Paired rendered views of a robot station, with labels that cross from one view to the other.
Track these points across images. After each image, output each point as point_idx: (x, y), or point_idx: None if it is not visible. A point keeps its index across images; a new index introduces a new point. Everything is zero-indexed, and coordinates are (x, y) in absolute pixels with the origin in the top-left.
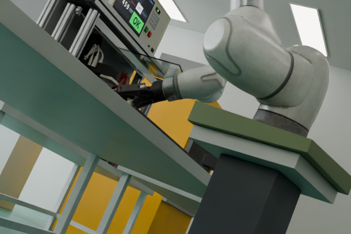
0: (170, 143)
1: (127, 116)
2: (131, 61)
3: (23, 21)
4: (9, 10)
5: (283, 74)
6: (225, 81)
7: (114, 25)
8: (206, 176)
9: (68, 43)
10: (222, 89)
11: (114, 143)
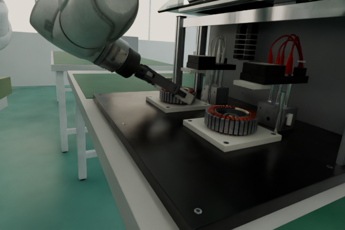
0: (92, 130)
1: (78, 103)
2: (247, 21)
3: (68, 76)
4: (68, 75)
5: None
6: None
7: (205, 6)
8: None
9: (232, 48)
10: (59, 1)
11: None
